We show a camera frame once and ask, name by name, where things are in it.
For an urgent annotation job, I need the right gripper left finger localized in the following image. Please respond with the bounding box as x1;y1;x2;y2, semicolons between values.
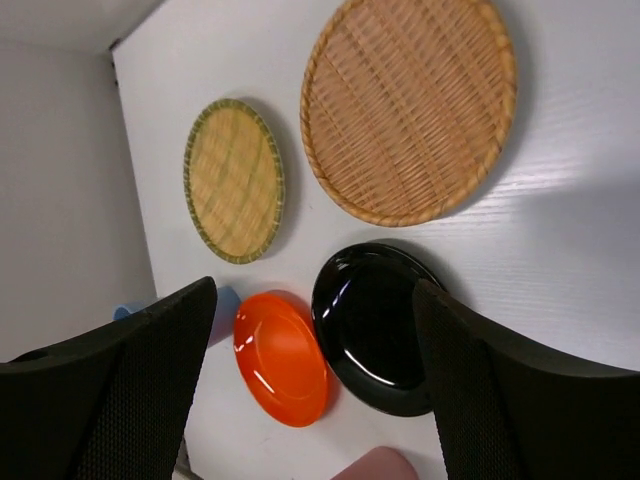
1;276;218;479

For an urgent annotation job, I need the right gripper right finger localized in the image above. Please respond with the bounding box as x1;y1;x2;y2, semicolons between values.
413;280;639;479

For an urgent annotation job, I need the brown woven bamboo tray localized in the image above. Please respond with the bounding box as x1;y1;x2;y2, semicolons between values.
300;1;517;227

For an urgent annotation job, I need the pink plastic cup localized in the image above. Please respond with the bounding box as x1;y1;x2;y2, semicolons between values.
332;446;419;480

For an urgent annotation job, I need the blue plastic cup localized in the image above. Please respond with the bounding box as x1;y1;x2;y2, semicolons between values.
112;286;241;347

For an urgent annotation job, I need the black plastic plate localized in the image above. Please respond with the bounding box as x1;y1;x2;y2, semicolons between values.
311;242;442;417

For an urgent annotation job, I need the orange plastic plate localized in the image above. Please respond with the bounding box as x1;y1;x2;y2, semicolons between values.
233;290;330;428

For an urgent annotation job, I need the green-rimmed bamboo tray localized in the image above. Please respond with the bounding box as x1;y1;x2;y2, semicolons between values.
183;98;285;265

